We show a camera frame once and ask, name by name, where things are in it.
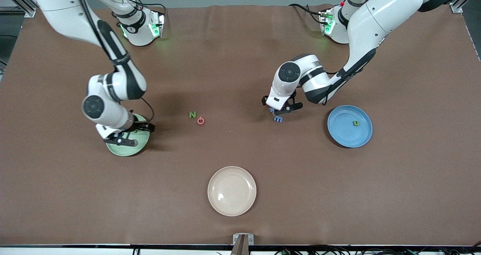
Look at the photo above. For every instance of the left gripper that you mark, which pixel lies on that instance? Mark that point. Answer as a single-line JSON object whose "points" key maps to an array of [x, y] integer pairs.
{"points": [[263, 100]]}

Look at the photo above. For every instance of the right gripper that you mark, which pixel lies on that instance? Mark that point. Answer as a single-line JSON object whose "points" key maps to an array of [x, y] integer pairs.
{"points": [[138, 127]]}

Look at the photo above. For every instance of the blue lowercase letter x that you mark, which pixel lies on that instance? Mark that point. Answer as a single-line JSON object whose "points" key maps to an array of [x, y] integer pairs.
{"points": [[272, 112]]}

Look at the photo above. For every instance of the blue lowercase letter m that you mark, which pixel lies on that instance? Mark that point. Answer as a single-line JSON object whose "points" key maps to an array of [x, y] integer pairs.
{"points": [[278, 119]]}

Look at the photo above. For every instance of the pink uppercase letter Q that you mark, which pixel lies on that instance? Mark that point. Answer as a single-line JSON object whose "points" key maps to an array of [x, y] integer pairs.
{"points": [[198, 120]]}

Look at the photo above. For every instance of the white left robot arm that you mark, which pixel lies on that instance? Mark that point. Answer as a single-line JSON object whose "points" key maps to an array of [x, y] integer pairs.
{"points": [[383, 14]]}

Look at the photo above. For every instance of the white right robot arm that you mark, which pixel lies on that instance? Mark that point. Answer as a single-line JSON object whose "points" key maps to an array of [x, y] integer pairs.
{"points": [[60, 3]]}

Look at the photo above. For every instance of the light green round plate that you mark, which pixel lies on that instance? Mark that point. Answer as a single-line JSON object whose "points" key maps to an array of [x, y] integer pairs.
{"points": [[127, 150]]}

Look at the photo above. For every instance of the brown table cover cloth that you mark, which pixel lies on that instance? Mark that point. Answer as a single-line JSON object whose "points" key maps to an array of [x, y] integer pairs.
{"points": [[240, 59]]}

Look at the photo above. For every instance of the blue round plate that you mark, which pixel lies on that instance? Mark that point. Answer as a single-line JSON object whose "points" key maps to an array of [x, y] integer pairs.
{"points": [[345, 135]]}

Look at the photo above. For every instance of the beige round plate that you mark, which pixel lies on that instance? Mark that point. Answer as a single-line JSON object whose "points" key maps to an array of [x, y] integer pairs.
{"points": [[233, 195]]}

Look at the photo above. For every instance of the grey metal bracket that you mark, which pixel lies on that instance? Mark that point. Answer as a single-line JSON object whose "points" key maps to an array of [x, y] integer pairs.
{"points": [[236, 240]]}

